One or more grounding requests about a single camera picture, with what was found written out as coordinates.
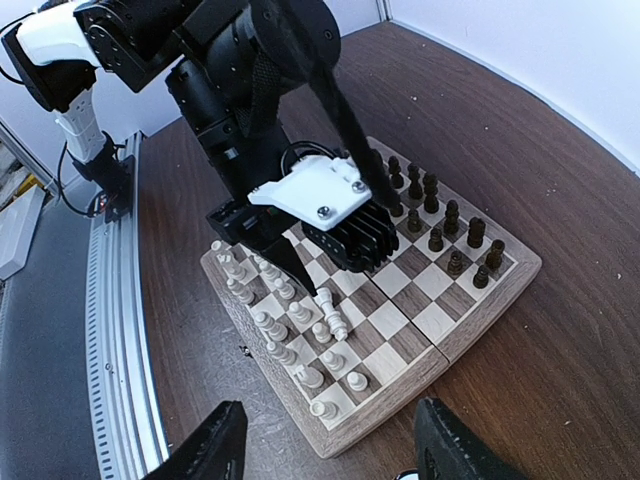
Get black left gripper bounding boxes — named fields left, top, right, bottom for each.
left=206, top=199, right=317, bottom=297

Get white pawn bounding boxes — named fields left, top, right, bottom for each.
left=312, top=322, right=332, bottom=344
left=346, top=371, right=369, bottom=392
left=273, top=278, right=296, bottom=300
left=288, top=301, right=313, bottom=326
left=258, top=260, right=281, bottom=283

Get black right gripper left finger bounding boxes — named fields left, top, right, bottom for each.
left=145, top=401, right=248, bottom=480

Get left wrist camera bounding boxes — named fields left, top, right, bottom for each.
left=248, top=155, right=399, bottom=273

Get wooden chess board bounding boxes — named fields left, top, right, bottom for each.
left=199, top=135, right=544, bottom=460

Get left aluminium frame post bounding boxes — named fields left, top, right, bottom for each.
left=375, top=0, right=393, bottom=22

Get white queen chess piece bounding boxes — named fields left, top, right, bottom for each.
left=314, top=287, right=348, bottom=342

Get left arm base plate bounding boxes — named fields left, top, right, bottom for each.
left=87, top=155, right=135, bottom=223

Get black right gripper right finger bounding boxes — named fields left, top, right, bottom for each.
left=414, top=397, right=527, bottom=479

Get black chess pieces rows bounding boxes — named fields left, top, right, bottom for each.
left=374, top=154, right=514, bottom=301

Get white rook chess piece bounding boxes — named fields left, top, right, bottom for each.
left=211, top=240, right=246, bottom=282

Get white king chess piece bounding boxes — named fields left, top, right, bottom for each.
left=253, top=311, right=288, bottom=342

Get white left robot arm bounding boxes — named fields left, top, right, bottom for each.
left=1, top=1, right=341, bottom=292

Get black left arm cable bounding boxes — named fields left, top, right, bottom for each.
left=249, top=0, right=404, bottom=216

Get aluminium front rail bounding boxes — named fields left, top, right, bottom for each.
left=82, top=129, right=171, bottom=480

